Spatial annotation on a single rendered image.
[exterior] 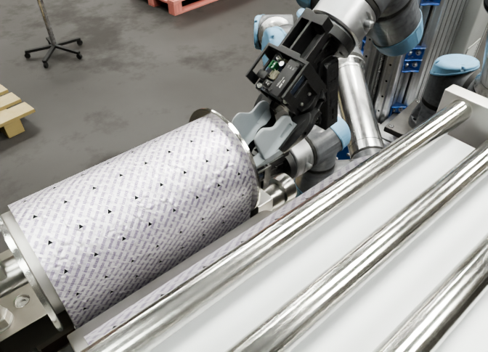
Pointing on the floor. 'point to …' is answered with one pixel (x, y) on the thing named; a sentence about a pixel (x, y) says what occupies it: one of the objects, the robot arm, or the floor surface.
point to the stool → (46, 25)
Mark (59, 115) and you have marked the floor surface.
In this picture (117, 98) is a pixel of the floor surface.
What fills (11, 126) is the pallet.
